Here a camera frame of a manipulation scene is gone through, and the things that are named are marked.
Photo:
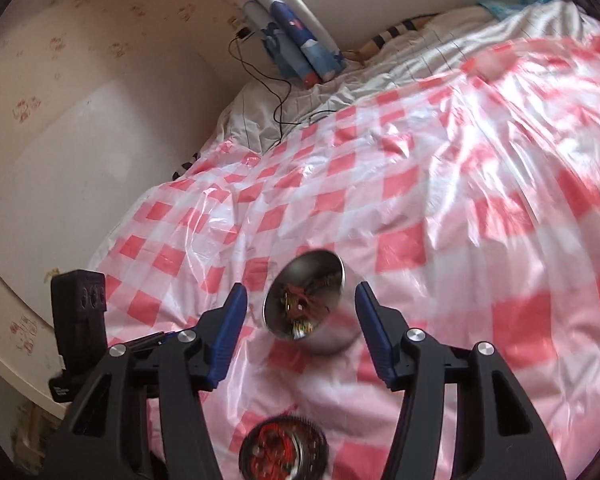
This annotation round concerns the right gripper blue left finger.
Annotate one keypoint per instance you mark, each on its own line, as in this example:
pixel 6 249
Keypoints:
pixel 139 415

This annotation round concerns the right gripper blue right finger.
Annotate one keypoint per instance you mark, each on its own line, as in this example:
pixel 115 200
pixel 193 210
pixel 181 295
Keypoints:
pixel 499 433

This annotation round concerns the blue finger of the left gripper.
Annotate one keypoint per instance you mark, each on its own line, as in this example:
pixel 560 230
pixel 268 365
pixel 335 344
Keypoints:
pixel 141 344

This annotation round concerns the round stainless steel tin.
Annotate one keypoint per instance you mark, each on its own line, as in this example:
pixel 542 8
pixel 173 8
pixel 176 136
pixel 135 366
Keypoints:
pixel 310 303

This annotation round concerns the red white checkered plastic sheet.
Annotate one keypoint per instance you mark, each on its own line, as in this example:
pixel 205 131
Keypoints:
pixel 470 201

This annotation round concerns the cartoon print left curtain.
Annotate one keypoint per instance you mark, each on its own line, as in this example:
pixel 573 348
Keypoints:
pixel 296 41

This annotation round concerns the striped pillow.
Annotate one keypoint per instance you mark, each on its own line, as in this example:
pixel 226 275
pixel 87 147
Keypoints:
pixel 377 42

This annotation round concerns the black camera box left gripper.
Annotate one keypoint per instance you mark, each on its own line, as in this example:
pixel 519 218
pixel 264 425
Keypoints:
pixel 78 301

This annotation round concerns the wall power outlet with plug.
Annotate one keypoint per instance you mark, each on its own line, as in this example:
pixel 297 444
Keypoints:
pixel 242 30

